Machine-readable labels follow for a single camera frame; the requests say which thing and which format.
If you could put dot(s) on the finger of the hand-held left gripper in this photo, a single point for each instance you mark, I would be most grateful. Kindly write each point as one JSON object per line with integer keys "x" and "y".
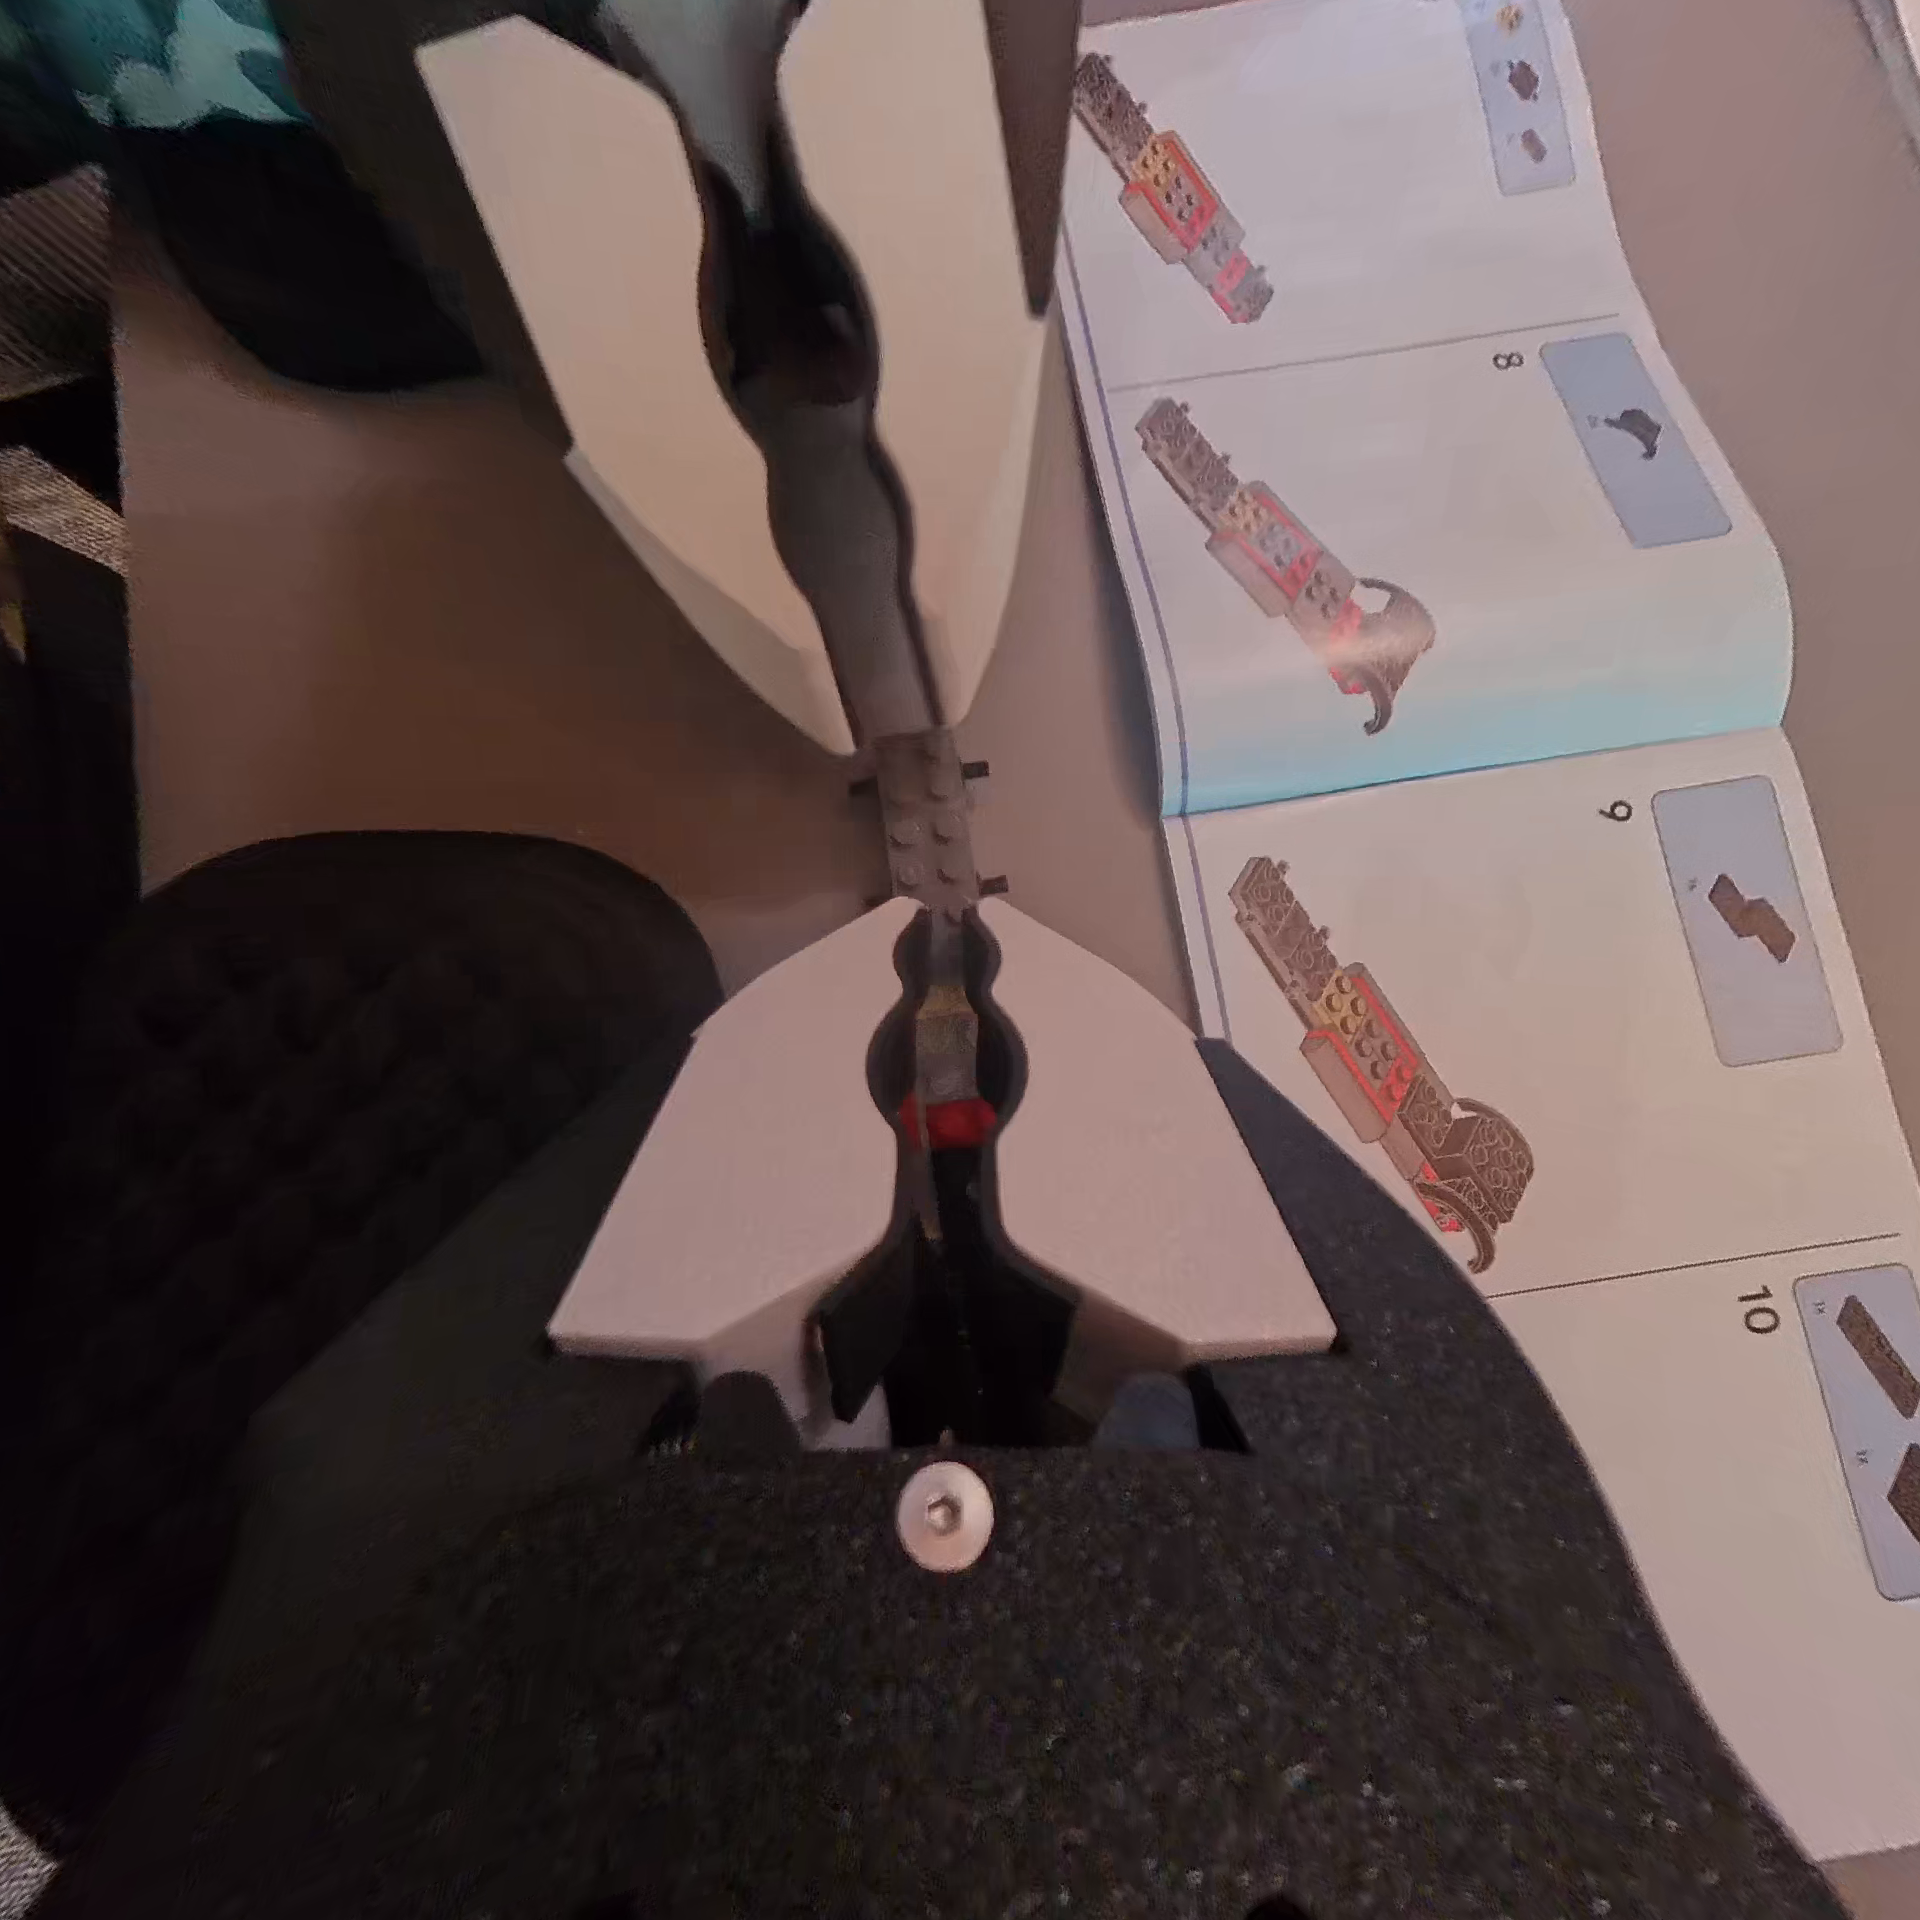
{"x": 930, "y": 182}
{"x": 600, "y": 299}

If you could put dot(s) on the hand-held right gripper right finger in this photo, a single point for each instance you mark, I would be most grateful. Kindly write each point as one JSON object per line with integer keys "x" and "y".
{"x": 1155, "y": 1184}

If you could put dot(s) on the partly built lego car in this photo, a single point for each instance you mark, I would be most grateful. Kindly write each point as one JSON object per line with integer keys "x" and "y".
{"x": 930, "y": 818}

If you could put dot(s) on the person's left forearm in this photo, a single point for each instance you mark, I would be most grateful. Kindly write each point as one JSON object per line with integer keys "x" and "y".
{"x": 180, "y": 59}

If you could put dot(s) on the black quilted cushion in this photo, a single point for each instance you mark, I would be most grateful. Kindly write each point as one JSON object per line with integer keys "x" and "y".
{"x": 376, "y": 1020}

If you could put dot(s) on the open instruction booklet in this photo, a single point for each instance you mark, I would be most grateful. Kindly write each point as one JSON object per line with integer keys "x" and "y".
{"x": 1425, "y": 450}

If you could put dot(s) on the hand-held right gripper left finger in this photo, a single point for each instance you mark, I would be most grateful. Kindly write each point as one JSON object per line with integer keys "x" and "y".
{"x": 735, "y": 1170}

